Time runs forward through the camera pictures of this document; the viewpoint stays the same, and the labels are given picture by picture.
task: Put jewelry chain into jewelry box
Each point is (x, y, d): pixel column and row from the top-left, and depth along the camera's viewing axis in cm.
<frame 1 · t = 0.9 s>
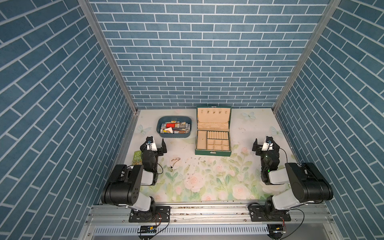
left hand: (158, 139, 89), fingers open
right hand: (266, 140, 89), fingers open
green jewelry box: (213, 136, 101), point 6 cm above the table
blue plastic tray: (164, 119, 113), point 4 cm above the table
silver jewelry chain: (170, 168, 91), on the table
red box in tray: (168, 125, 110), point 3 cm above the table

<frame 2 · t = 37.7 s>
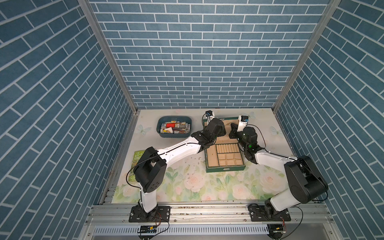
left hand: (225, 126, 84), fingers open
right hand: (233, 124, 89), fingers closed
green jewelry box: (225, 155, 93), point 4 cm above the table
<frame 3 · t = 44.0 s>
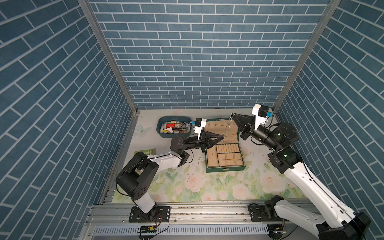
left hand: (225, 143, 65), fingers closed
right hand: (235, 116, 59), fingers closed
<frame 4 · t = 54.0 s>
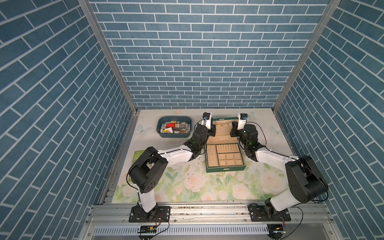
left hand: (216, 119, 84), fingers closed
right hand: (234, 122, 89), fingers closed
